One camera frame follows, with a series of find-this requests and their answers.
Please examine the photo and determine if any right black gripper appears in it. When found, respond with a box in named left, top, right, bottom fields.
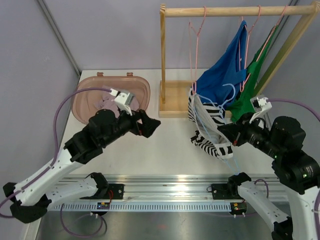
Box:
left=218, top=110, right=284, bottom=158

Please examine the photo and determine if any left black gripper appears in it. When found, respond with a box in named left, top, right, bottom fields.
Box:
left=102, top=104, right=161, bottom=147

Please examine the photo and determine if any black white striped tank top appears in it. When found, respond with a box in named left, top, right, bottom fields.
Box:
left=187, top=89, right=235, bottom=160

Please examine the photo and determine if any blue wire hanger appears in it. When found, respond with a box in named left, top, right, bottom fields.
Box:
left=192, top=83, right=242, bottom=176

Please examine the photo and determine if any mauve pink tank top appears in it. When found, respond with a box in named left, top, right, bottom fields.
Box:
left=94, top=86, right=140, bottom=118

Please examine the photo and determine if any pink wire hanger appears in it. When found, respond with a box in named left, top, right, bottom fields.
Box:
left=240, top=5, right=261, bottom=93
left=255, top=5, right=288, bottom=62
left=188, top=6, right=207, bottom=95

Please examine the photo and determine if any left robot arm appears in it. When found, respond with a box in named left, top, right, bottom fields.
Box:
left=3, top=109, right=161, bottom=224

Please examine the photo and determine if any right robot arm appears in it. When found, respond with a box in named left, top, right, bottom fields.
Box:
left=218, top=113, right=320, bottom=240

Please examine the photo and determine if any green tank top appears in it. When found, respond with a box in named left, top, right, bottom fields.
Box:
left=227, top=29, right=278, bottom=122

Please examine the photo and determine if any blue tank top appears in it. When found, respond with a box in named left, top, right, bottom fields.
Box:
left=196, top=20, right=247, bottom=108

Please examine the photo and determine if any wooden clothes rack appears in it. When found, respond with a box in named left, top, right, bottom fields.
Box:
left=158, top=1, right=320, bottom=118

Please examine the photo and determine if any pink plastic basin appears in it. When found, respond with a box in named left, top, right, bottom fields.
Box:
left=72, top=72, right=151, bottom=125

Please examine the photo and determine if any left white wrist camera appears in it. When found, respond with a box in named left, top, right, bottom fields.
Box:
left=110, top=88, right=135, bottom=116

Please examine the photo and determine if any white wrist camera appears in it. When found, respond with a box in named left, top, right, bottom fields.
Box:
left=110, top=88, right=135, bottom=116
left=249, top=94, right=272, bottom=124

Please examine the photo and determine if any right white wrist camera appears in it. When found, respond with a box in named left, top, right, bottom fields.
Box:
left=249, top=94, right=272, bottom=124

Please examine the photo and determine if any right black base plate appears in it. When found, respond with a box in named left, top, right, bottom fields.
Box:
left=211, top=183, right=233, bottom=200

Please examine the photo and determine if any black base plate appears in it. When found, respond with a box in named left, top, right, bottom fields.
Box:
left=211, top=183, right=233, bottom=200
left=79, top=183, right=125, bottom=201

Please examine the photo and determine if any aluminium mounting rail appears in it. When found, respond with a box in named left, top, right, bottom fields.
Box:
left=54, top=174, right=289, bottom=202

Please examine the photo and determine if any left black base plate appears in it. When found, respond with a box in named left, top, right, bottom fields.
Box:
left=79, top=183, right=125, bottom=201

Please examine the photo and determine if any white slotted cable duct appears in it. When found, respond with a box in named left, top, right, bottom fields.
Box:
left=54, top=201, right=231, bottom=212

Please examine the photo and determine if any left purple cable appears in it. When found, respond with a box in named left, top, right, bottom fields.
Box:
left=0, top=87, right=118, bottom=237

